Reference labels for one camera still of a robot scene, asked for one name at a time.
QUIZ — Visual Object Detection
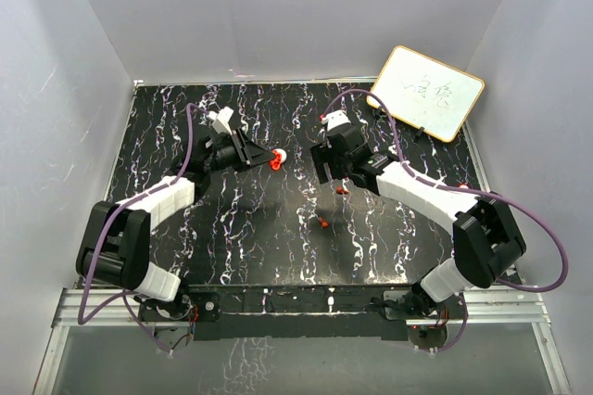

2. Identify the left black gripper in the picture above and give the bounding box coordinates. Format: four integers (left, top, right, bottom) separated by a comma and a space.
204, 129, 276, 174

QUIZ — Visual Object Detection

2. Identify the red earbud charging case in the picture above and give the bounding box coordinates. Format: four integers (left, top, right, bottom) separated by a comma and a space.
269, 154, 283, 171

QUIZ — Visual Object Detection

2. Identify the white earbud charging case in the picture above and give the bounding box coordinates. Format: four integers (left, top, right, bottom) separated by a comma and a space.
273, 148, 287, 164

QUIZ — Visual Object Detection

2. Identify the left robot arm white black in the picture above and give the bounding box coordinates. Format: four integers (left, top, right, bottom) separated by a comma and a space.
75, 130, 277, 320

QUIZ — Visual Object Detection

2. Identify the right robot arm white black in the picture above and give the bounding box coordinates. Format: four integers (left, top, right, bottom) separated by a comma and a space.
310, 118, 526, 318

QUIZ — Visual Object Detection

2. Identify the black front base bar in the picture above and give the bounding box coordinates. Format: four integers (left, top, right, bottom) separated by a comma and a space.
188, 284, 410, 341

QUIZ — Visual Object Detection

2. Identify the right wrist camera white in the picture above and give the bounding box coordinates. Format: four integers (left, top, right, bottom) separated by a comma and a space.
321, 109, 351, 133

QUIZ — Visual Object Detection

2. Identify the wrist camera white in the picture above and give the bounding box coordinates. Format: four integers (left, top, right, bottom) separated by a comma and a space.
321, 109, 351, 133
208, 107, 233, 135

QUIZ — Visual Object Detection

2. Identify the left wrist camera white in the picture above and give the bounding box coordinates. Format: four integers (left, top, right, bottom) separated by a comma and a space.
208, 107, 233, 135

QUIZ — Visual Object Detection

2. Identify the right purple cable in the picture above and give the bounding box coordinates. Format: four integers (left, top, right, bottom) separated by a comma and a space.
323, 88, 570, 352

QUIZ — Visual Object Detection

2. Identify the purple cable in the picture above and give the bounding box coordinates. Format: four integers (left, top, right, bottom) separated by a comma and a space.
76, 103, 219, 354
323, 88, 570, 352

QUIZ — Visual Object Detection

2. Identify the whiteboard with wooden frame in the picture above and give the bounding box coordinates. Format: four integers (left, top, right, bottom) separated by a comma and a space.
367, 45, 486, 143

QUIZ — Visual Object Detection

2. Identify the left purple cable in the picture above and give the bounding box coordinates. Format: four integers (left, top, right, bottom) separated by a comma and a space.
76, 103, 219, 354

